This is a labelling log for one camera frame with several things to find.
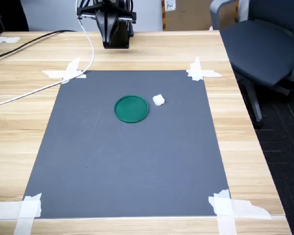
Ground small white plastic terminal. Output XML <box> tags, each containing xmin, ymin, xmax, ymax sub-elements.
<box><xmin>152</xmin><ymin>93</ymin><xmax>167</xmax><ymax>107</ymax></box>

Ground round green lid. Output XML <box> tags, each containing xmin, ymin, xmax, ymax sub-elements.
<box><xmin>114</xmin><ymin>94</ymin><xmax>150</xmax><ymax>124</ymax></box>

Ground yellow black warning strip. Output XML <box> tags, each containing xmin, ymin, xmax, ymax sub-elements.
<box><xmin>162</xmin><ymin>0</ymin><xmax>167</xmax><ymax>31</ymax></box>

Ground brown cardboard box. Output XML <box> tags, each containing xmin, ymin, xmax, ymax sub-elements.
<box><xmin>220</xmin><ymin>0</ymin><xmax>240</xmax><ymax>27</ymax></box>
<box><xmin>162</xmin><ymin>0</ymin><xmax>213</xmax><ymax>32</ymax></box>

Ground crumpled white tape piece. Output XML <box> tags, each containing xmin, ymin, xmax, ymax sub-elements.
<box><xmin>0</xmin><ymin>36</ymin><xmax>21</xmax><ymax>45</ymax></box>

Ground dark grey mat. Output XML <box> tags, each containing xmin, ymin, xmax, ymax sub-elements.
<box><xmin>23</xmin><ymin>70</ymin><xmax>232</xmax><ymax>219</ymax></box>

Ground dark grey office chair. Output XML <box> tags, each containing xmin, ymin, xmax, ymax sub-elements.
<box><xmin>209</xmin><ymin>0</ymin><xmax>294</xmax><ymax>130</ymax></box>

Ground white camera cable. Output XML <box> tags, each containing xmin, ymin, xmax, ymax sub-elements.
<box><xmin>0</xmin><ymin>0</ymin><xmax>96</xmax><ymax>109</ymax></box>

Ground black cable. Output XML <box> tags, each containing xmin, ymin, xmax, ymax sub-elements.
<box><xmin>0</xmin><ymin>29</ymin><xmax>77</xmax><ymax>65</ymax></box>

